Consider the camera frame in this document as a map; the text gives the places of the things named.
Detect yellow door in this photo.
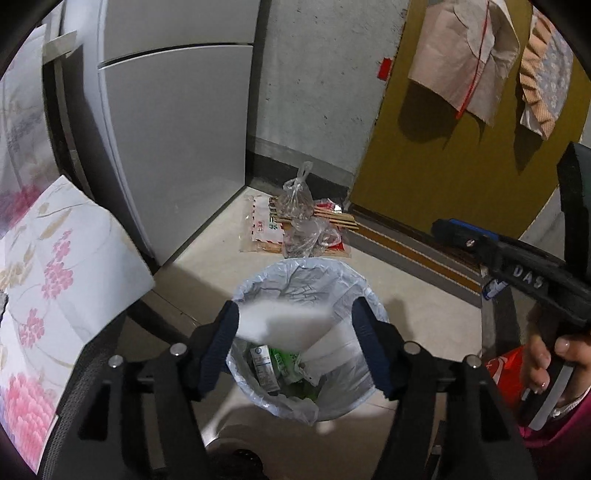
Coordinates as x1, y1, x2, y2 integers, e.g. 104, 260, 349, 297
348, 0, 587, 236

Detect floral printed sheet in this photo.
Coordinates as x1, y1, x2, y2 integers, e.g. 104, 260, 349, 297
0, 23, 155, 474

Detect trash bin with white liner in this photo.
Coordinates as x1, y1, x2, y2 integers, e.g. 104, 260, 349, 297
226, 257, 389, 425

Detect bundle of wooden chopsticks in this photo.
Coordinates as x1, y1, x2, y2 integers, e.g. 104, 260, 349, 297
270, 198, 358, 229

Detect person's right hand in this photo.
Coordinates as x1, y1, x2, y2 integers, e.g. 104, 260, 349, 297
521, 307, 591, 394

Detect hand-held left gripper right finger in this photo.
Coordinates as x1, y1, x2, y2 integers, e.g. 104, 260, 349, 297
352, 298, 539, 480

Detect crumpled clear plastic bag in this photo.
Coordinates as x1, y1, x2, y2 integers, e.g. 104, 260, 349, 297
283, 217, 342, 257

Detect small white milk carton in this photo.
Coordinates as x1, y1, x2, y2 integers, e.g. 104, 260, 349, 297
249, 345, 278, 393

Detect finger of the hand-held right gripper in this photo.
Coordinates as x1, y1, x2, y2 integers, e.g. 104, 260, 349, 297
431, 218, 509, 278
556, 141, 591, 278

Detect clear knotted plastic bag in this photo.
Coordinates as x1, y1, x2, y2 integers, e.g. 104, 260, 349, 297
276, 161, 315, 222

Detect orange striped hanging cloth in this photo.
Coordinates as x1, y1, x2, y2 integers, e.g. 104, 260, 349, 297
519, 9, 575, 139

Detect white paper napkin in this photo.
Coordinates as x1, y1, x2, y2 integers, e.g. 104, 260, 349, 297
236, 298, 331, 352

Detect printed white red packet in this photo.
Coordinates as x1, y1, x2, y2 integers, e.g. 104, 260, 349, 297
240, 194, 284, 254

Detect red plastic bag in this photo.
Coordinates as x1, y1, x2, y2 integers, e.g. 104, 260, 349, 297
485, 346, 527, 407

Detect person's right forearm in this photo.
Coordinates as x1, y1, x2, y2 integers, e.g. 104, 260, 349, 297
517, 383, 591, 462

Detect beige hanging paper bag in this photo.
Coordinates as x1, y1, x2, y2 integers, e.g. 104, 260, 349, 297
409, 0, 522, 126

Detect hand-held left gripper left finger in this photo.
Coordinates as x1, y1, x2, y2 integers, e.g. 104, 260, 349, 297
76, 300, 241, 480

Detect grey refrigerator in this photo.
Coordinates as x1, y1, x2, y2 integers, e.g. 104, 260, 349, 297
60, 0, 262, 266

